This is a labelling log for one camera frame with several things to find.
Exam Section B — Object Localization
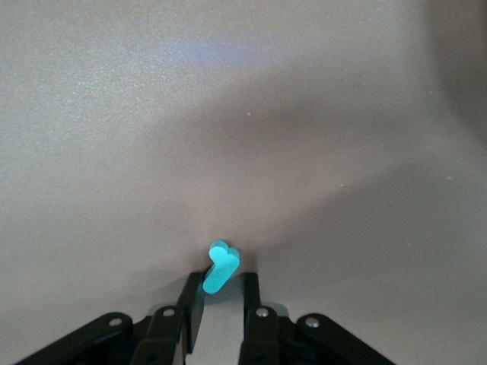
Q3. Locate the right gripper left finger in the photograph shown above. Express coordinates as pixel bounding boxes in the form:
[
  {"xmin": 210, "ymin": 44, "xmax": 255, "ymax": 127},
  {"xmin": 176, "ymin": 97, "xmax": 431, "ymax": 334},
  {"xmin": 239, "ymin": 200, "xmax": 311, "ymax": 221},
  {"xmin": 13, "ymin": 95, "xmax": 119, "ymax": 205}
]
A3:
[{"xmin": 14, "ymin": 271, "xmax": 209, "ymax": 365}]

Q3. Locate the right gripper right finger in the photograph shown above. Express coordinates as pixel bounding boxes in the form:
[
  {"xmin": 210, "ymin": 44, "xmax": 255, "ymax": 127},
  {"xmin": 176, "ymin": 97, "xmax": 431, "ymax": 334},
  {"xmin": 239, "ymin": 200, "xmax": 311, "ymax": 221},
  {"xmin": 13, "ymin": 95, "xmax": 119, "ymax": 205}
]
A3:
[{"xmin": 237, "ymin": 271, "xmax": 396, "ymax": 365}]

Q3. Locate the teal letter r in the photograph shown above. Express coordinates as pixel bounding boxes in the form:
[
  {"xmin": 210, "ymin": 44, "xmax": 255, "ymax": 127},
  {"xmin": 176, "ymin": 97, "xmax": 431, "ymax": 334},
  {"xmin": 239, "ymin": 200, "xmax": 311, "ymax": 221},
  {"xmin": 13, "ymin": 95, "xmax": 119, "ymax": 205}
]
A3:
[{"xmin": 201, "ymin": 238, "xmax": 241, "ymax": 296}]

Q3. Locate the brown table cover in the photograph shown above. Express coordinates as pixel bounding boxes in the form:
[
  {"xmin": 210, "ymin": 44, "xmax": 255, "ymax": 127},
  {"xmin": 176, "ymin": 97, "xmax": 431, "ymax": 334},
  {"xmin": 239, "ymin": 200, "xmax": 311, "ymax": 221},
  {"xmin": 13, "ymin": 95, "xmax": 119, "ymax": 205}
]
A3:
[{"xmin": 0, "ymin": 0, "xmax": 487, "ymax": 365}]

